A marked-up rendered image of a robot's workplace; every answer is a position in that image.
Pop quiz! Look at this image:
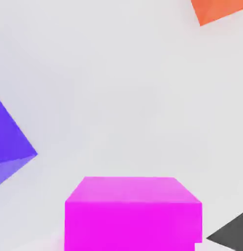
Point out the small magenta cube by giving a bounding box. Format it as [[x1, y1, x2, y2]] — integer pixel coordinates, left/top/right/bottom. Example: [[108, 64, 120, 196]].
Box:
[[64, 176, 203, 251]]

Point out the large black box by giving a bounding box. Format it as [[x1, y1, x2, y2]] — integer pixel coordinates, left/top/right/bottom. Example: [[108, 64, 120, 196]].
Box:
[[206, 210, 243, 251]]

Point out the large purple box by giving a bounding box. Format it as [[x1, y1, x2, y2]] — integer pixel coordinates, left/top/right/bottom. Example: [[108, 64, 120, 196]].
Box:
[[0, 95, 38, 188]]

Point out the large orange box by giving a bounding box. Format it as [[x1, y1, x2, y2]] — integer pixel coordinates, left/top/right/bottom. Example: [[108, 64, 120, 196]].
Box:
[[190, 0, 243, 27]]

